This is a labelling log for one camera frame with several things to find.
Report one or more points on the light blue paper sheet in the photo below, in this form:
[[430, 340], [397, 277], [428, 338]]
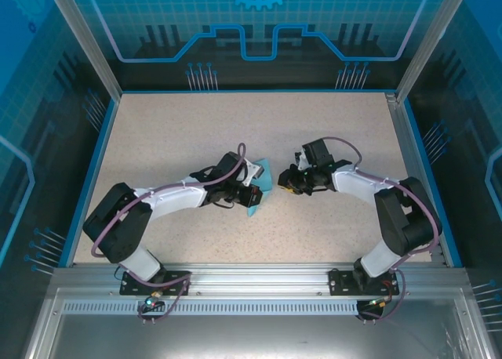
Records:
[[269, 178]]

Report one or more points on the slotted metal strip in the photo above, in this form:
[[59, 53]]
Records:
[[255, 307]]

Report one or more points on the aluminium side rail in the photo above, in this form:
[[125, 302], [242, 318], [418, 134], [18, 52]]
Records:
[[414, 171]]

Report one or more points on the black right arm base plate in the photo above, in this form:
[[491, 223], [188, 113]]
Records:
[[341, 282]]

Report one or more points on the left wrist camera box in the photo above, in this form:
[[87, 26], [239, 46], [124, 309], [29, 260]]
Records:
[[257, 171]]

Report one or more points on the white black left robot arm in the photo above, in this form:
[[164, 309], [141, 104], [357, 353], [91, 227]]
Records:
[[117, 225]]

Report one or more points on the shiny metal tray panel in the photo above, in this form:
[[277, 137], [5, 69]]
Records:
[[255, 335]]

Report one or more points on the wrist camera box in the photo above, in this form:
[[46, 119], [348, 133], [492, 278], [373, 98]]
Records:
[[257, 171], [302, 161]]

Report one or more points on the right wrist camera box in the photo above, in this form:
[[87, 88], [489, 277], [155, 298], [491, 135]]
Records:
[[302, 161]]

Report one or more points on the long aluminium mounting rail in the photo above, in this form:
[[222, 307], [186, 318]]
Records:
[[255, 278]]

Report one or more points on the aluminium frame post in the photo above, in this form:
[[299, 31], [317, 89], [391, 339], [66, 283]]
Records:
[[88, 41], [425, 41]]

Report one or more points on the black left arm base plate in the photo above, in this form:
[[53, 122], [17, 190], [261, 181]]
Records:
[[176, 282]]

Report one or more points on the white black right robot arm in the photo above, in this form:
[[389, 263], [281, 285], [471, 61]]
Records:
[[404, 218]]

